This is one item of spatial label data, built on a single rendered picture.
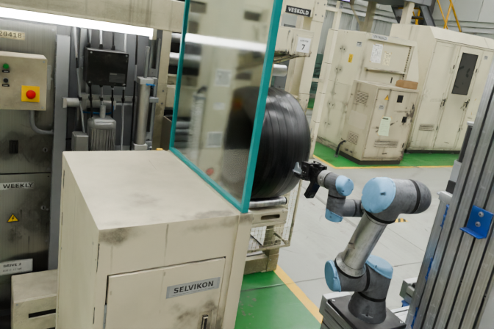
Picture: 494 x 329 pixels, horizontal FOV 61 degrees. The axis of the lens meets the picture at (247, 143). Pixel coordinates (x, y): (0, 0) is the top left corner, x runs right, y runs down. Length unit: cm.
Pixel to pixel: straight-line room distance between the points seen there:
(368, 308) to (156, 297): 95
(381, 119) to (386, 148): 53
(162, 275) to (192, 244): 10
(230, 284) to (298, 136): 97
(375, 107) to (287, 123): 472
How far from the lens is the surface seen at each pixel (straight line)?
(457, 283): 173
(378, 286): 177
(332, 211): 178
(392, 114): 692
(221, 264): 116
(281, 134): 194
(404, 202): 145
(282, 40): 238
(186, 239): 107
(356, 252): 160
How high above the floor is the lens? 173
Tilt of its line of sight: 15 degrees down
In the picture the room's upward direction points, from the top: 9 degrees clockwise
